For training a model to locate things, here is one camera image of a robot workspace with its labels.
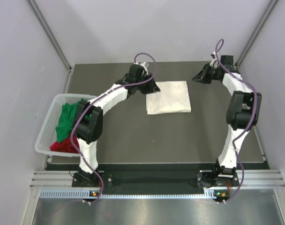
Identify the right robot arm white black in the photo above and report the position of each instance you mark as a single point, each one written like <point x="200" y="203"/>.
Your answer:
<point x="242" y="113"/>

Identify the left aluminium frame post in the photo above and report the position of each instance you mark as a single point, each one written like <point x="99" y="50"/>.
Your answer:
<point x="47" y="30"/>

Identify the grey slotted cable duct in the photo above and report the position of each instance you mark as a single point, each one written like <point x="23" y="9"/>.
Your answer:
<point x="90" y="194"/>

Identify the red t shirt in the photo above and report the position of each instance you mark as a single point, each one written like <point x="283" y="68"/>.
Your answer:
<point x="64" y="146"/>

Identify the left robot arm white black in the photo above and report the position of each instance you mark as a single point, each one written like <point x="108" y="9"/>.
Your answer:
<point x="87" y="125"/>

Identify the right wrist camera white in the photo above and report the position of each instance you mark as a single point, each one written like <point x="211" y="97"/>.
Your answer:
<point x="214" y="62"/>

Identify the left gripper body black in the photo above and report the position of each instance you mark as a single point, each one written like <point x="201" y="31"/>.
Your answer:
<point x="146" y="87"/>

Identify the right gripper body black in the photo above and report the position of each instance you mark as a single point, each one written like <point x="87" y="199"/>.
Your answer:
<point x="212" y="73"/>

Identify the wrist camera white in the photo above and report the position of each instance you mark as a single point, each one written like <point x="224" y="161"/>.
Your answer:
<point x="145" y="66"/>
<point x="214" y="62"/>

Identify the white plastic laundry basket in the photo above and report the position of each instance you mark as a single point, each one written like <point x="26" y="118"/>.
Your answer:
<point x="47" y="135"/>

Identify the right aluminium frame post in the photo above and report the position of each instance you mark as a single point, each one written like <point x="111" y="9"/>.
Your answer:
<point x="258" y="28"/>

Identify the white t shirt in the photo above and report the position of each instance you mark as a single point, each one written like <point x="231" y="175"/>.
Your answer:
<point x="173" y="97"/>

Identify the green t shirt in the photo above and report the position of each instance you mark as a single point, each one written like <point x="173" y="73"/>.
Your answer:
<point x="64" y="127"/>

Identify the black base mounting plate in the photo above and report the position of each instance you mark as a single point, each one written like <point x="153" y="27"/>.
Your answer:
<point x="202" y="171"/>

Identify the aluminium frame post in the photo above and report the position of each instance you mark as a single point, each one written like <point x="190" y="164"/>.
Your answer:
<point x="258" y="28"/>
<point x="47" y="30"/>

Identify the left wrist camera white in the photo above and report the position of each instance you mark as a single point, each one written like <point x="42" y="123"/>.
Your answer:
<point x="145" y="66"/>

